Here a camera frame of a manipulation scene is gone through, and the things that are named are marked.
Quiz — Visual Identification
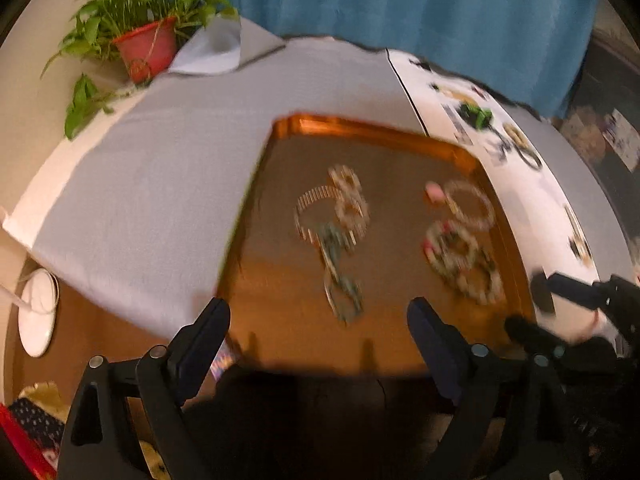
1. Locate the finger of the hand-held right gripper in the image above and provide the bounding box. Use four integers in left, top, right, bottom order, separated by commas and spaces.
547, 272, 640, 321
505, 315, 571, 363

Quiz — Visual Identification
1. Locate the white dark bead bracelet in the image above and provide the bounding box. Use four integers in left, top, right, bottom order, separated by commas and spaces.
454, 254, 506, 307

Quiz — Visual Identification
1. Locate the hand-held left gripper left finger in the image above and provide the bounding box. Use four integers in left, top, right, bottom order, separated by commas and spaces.
57, 297, 232, 480

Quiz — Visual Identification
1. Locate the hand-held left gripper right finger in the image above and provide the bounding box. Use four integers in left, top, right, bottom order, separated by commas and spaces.
407, 297, 576, 480

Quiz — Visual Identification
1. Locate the black white bar bracelet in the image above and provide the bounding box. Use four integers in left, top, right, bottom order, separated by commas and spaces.
294, 185, 342, 242

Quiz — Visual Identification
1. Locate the green smart watch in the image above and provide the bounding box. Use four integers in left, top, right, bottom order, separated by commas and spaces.
460, 102, 494, 129

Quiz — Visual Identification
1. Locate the blue curtain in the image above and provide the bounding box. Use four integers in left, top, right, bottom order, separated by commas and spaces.
145, 0, 601, 121

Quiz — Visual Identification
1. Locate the silver chain necklace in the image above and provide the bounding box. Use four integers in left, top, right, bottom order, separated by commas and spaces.
319, 224, 364, 324

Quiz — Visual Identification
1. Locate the clear bead bracelet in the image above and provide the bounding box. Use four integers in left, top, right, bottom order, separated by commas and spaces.
444, 179, 496, 232

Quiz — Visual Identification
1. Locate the potted green plant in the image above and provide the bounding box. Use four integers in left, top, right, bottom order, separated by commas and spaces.
40, 0, 241, 141

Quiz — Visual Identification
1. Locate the black band bracelet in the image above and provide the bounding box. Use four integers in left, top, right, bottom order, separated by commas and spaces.
517, 142, 545, 171

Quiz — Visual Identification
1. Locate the black white bead bracelet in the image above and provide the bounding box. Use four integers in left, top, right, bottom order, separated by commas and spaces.
424, 219, 482, 282

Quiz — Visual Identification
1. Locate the dark printed board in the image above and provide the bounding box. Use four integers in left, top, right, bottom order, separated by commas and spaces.
555, 30, 640, 221

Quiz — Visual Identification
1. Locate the dark dotted cloth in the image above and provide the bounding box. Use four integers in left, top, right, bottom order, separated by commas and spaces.
10, 397, 67, 453

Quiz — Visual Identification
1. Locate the grey table cloth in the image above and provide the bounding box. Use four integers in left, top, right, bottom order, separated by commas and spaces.
30, 17, 631, 341

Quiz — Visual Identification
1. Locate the white printed cloth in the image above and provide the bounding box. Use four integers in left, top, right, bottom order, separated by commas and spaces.
387, 49, 631, 356

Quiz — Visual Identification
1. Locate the white round lamp base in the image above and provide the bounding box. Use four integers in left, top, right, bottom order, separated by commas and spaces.
0, 267, 61, 358

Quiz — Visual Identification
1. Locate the orange metal tray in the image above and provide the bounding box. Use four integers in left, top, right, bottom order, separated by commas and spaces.
215, 114, 538, 378

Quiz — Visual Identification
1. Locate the beige bead bracelet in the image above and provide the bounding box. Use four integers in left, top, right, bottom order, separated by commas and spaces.
502, 124, 529, 149

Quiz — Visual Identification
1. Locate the crystal double loop bracelet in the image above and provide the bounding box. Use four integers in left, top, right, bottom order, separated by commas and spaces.
327, 164, 371, 247

